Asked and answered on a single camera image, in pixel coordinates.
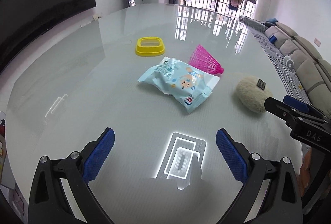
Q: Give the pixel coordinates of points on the beige plush ball keychain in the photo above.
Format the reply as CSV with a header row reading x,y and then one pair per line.
x,y
252,92

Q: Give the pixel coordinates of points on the small clothes drying stand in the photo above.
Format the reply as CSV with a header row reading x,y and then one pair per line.
x,y
236,7

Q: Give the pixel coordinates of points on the yellow plastic ring lid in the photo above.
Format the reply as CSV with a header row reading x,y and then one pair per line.
x,y
150,46

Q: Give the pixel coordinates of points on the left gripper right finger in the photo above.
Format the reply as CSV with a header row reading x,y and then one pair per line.
x,y
281,202

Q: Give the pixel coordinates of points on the grey sectional sofa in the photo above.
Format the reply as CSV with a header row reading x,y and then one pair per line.
x,y
312,70

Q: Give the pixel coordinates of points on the houndstooth sofa cover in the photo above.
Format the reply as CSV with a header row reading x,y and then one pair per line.
x,y
288,76

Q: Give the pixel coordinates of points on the pink plastic shuttlecock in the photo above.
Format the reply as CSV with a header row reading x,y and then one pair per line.
x,y
204,61

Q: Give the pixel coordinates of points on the light blue wet wipes pack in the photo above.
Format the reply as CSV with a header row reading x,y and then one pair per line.
x,y
187,84

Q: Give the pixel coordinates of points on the small white desk fan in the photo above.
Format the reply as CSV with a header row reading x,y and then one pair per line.
x,y
288,62

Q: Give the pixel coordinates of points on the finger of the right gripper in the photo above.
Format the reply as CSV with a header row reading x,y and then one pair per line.
x,y
284,111
303,107

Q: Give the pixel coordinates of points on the blue cushion on sofa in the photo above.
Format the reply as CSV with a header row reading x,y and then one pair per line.
x,y
272,39

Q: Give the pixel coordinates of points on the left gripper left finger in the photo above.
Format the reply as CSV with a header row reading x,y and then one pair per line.
x,y
48,202

